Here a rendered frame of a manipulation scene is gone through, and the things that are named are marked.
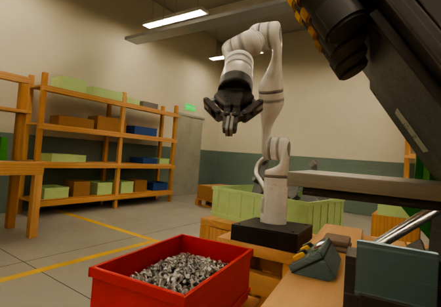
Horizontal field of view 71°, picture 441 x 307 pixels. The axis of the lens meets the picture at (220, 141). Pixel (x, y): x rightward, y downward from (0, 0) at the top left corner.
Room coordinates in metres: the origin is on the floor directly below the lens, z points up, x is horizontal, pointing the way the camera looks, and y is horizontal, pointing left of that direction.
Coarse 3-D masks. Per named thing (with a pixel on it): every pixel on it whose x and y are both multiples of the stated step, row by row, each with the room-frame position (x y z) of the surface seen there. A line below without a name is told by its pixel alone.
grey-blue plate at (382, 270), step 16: (368, 256) 0.43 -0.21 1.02; (384, 256) 0.42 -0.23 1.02; (400, 256) 0.41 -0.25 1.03; (416, 256) 0.40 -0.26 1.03; (432, 256) 0.39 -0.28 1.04; (368, 272) 0.43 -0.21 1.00; (384, 272) 0.42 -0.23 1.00; (400, 272) 0.41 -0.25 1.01; (416, 272) 0.40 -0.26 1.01; (432, 272) 0.39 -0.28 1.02; (368, 288) 0.43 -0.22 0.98; (384, 288) 0.42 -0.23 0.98; (400, 288) 0.41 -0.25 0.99; (416, 288) 0.40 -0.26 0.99; (432, 288) 0.39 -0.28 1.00; (368, 304) 0.42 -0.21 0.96; (384, 304) 0.41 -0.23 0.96; (400, 304) 0.40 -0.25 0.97; (416, 304) 0.40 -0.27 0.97; (432, 304) 0.39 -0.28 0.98
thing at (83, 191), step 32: (32, 96) 4.88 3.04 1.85; (96, 96) 5.34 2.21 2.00; (64, 128) 4.87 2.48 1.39; (96, 128) 5.50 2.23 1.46; (128, 128) 6.24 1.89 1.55; (160, 128) 7.26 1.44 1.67; (32, 160) 4.80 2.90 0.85; (64, 160) 4.99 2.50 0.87; (160, 160) 6.76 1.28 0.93; (64, 192) 5.05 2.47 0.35; (96, 192) 5.55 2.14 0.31; (128, 192) 6.10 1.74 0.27; (160, 192) 6.70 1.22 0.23
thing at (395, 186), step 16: (288, 176) 0.41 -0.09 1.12; (304, 176) 0.40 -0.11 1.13; (320, 176) 0.39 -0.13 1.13; (336, 176) 0.39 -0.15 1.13; (352, 176) 0.39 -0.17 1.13; (368, 176) 0.43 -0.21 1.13; (384, 176) 0.48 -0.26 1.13; (304, 192) 0.41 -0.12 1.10; (320, 192) 0.40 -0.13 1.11; (336, 192) 0.39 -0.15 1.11; (352, 192) 0.39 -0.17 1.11; (368, 192) 0.37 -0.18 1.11; (384, 192) 0.36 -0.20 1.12; (400, 192) 0.36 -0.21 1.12; (416, 192) 0.35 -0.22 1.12; (432, 192) 0.34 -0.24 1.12; (416, 208) 0.36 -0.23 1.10; (432, 208) 0.35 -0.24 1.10
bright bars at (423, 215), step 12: (420, 216) 0.44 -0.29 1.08; (432, 216) 0.43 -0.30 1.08; (396, 228) 0.47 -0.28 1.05; (408, 228) 0.44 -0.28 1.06; (384, 240) 0.46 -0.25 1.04; (396, 240) 0.45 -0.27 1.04; (348, 252) 0.49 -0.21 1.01; (348, 264) 0.47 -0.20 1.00; (348, 276) 0.47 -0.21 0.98; (348, 288) 0.47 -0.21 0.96; (348, 300) 0.47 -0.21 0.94
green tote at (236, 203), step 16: (224, 192) 1.74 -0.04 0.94; (240, 192) 1.66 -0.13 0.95; (224, 208) 1.73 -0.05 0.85; (240, 208) 1.65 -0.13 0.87; (256, 208) 1.59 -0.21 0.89; (288, 208) 1.46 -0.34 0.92; (304, 208) 1.40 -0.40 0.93; (320, 208) 1.48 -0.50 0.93; (336, 208) 1.61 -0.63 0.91; (320, 224) 1.47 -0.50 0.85; (336, 224) 1.62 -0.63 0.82
